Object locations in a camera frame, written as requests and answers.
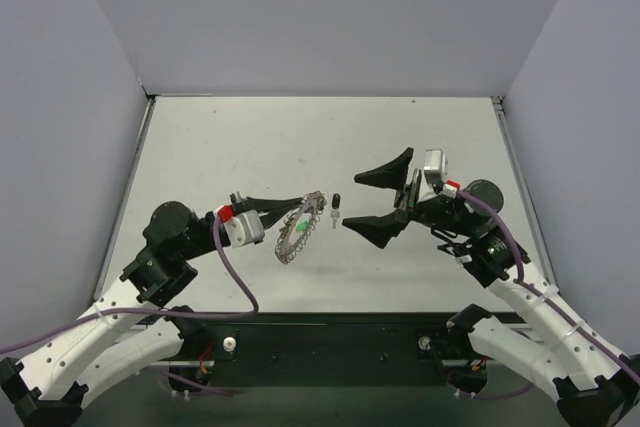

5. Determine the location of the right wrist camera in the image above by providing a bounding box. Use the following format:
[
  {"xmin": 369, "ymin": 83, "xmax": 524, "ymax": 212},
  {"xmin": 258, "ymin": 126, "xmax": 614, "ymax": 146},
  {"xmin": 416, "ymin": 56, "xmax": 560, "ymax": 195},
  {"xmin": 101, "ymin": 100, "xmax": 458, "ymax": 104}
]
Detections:
[{"xmin": 417, "ymin": 149, "xmax": 460, "ymax": 202}]

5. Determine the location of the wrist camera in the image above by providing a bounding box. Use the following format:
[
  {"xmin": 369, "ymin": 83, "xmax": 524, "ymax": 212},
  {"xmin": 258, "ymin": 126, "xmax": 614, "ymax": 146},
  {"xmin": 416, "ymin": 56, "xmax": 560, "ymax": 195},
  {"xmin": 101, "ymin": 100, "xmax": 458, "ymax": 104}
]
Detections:
[
  {"xmin": 214, "ymin": 205, "xmax": 265, "ymax": 249},
  {"xmin": 417, "ymin": 149, "xmax": 460, "ymax": 202}
]

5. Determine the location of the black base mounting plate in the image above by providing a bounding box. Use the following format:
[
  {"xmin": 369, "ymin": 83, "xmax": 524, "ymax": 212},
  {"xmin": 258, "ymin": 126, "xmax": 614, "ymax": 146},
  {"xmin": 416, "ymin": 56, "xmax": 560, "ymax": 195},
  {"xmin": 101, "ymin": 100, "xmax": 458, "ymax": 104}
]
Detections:
[{"xmin": 117, "ymin": 311, "xmax": 506, "ymax": 401}]

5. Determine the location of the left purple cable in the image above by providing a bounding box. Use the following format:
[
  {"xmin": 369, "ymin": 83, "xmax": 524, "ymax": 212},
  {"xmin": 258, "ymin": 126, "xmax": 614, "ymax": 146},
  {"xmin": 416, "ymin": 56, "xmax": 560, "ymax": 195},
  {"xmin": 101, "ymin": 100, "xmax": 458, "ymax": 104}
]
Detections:
[{"xmin": 0, "ymin": 216, "xmax": 260, "ymax": 356}]

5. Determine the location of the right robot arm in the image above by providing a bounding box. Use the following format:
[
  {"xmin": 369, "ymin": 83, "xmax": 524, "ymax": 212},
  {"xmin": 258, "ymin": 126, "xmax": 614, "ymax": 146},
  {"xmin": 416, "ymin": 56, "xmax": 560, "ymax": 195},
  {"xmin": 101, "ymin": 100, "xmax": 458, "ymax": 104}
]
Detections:
[{"xmin": 342, "ymin": 148, "xmax": 639, "ymax": 426}]

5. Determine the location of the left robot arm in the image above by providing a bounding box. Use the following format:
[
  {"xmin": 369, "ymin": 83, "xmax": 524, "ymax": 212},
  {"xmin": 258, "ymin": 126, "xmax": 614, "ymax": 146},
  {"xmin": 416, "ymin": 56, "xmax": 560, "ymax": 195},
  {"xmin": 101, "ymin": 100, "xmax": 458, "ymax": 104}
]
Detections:
[{"xmin": 1, "ymin": 196, "xmax": 304, "ymax": 426}]

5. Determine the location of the metal keyring disc with rings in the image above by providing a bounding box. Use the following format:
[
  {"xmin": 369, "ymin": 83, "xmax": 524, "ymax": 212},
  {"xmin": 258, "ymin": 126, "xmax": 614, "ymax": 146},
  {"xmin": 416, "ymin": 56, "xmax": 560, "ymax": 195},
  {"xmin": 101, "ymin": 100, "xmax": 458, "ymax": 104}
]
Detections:
[{"xmin": 274, "ymin": 191, "xmax": 327, "ymax": 265}]

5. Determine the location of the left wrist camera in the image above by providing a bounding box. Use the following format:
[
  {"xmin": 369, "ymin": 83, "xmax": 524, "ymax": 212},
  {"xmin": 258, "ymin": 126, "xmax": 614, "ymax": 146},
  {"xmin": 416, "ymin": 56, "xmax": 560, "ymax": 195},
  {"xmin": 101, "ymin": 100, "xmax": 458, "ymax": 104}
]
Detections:
[{"xmin": 214, "ymin": 205, "xmax": 265, "ymax": 249}]

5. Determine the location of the key with black tag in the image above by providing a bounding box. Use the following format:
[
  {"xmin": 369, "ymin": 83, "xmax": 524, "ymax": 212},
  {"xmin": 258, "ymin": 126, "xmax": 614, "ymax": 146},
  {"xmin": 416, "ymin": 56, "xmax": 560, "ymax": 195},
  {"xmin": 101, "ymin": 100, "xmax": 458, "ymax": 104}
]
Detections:
[{"xmin": 330, "ymin": 193, "xmax": 341, "ymax": 229}]

